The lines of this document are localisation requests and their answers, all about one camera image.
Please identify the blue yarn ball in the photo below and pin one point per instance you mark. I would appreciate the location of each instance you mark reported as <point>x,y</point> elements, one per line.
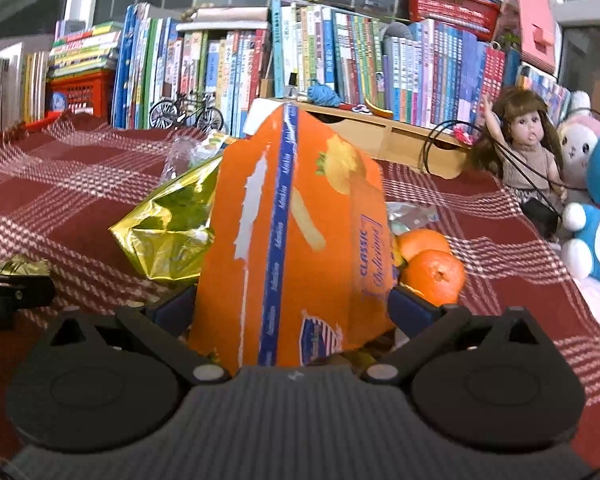
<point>322,92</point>

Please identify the wooden drawer organizer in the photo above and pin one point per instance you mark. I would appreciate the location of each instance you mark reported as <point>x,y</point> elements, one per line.
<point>380,135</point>

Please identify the pink crochet flower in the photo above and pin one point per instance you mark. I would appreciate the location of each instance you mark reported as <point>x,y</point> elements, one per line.
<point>462,136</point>

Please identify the orange snack box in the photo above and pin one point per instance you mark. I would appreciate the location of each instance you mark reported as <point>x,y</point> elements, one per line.
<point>320,270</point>

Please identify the leaning pile of thin books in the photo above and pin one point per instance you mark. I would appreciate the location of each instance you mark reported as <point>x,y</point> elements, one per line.
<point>545,90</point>

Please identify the beige rolled scroll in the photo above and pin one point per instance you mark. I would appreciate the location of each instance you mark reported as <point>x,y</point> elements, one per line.
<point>230,13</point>

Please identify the row of blue paperback books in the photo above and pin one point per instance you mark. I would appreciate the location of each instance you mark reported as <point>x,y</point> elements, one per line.
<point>420,70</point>

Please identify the yellow curved ornament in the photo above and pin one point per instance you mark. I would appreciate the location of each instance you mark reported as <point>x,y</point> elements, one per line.
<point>377,110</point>

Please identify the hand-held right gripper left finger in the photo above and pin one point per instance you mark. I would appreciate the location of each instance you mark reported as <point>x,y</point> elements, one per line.
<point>172,310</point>

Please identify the black model bicycle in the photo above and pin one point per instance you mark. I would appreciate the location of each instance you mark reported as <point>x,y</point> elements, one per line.
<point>182,110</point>

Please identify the stack of flat picture books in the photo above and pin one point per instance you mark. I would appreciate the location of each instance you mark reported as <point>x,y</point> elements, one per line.
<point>85,50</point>

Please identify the row of tall children's books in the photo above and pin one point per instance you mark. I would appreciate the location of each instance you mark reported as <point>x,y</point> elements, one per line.
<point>205,75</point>

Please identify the brown-haired doll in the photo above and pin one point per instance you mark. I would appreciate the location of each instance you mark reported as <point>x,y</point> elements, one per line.
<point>525,160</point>

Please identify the pink white plush rabbit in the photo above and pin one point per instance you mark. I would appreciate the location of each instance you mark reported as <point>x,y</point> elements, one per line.
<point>580,145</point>

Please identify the red plastic basket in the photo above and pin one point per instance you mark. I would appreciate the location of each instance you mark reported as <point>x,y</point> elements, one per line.
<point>450,7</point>

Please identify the pink toy house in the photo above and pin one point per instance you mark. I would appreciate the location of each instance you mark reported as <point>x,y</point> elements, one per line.
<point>532,20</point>

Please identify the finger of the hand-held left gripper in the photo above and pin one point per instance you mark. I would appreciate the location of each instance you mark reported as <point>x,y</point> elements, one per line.
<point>37,294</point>

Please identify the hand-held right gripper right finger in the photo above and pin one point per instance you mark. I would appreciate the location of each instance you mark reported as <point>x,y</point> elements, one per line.
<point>410,310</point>

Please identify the orange tangerine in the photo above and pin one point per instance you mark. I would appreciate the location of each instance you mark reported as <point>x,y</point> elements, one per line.
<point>422,242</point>
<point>432,277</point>

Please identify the red white knotted charm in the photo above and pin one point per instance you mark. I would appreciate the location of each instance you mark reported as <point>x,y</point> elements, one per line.
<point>352,108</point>

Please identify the red plastic crate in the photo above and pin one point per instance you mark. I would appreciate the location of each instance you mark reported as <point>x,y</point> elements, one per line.
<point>80,92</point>

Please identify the gold foil bag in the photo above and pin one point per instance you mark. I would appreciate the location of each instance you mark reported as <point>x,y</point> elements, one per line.
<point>165,230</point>

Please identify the red plaid cloth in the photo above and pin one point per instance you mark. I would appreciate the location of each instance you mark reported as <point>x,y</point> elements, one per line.
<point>55,185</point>

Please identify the small gold foil wrapper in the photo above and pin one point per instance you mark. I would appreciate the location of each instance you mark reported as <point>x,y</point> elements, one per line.
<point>17,265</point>

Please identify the row of pale books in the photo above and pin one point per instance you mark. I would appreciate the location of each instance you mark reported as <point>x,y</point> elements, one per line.
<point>10,85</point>

